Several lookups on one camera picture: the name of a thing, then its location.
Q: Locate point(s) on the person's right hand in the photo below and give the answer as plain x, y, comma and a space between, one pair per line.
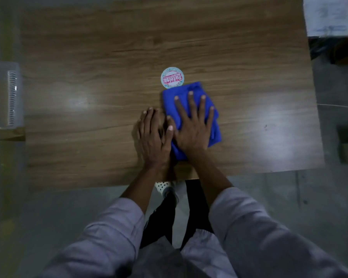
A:
194, 133

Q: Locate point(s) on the person's left hand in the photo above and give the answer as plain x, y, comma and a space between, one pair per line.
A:
153, 144

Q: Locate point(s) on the blue cloth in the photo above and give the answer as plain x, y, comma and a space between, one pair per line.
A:
174, 95

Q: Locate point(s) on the round white foil lid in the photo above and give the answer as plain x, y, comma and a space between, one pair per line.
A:
172, 77

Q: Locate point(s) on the person's right forearm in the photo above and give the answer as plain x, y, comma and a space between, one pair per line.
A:
211, 179

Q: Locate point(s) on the person's left forearm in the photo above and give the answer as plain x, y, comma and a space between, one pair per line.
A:
142, 188

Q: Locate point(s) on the white perforated shoe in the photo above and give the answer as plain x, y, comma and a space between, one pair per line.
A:
164, 188

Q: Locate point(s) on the black trousers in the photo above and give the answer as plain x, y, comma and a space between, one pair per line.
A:
162, 220

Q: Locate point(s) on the wooden table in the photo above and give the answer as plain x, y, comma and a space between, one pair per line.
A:
75, 147

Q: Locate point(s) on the light denim shirt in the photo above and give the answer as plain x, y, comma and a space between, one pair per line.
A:
249, 237

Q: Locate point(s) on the clear plastic box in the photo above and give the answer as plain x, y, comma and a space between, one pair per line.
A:
5, 95

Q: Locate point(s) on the black box with white label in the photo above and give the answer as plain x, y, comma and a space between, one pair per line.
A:
327, 17

